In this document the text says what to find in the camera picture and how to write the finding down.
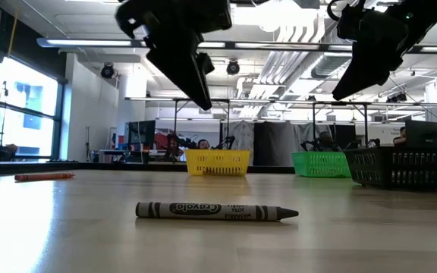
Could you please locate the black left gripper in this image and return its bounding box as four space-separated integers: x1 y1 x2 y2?
115 0 233 111

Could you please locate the green plastic basket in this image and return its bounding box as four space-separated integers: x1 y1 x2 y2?
291 151 352 178

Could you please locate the white hanging cloth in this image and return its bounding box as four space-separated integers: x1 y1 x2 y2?
224 120 256 164

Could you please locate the black aluminium table frame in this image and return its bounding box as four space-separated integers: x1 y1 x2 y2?
0 158 297 176

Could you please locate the yellow plastic basket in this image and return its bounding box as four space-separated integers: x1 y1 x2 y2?
184 149 251 177

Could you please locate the black plastic basket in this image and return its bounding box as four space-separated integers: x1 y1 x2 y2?
343 146 437 190

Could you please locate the long LED light bar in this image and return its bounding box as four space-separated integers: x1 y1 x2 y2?
36 36 437 54

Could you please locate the black computer monitor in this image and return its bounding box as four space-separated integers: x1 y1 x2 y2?
127 120 157 147
404 120 437 148

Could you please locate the black round ceiling camera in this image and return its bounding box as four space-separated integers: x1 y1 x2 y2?
225 59 241 76
100 62 115 80

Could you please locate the orange crayon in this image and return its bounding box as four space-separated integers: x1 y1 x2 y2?
14 172 76 182

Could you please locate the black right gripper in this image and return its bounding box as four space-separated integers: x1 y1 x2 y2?
326 0 410 102

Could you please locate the grey Crayola crayon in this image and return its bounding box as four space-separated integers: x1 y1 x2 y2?
135 201 300 222

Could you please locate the black curtain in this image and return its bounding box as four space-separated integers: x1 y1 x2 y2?
253 121 297 167

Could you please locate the black background rig frame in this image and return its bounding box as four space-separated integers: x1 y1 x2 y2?
172 97 231 152
312 101 369 147

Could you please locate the large window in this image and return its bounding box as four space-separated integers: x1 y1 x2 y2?
0 56 68 161

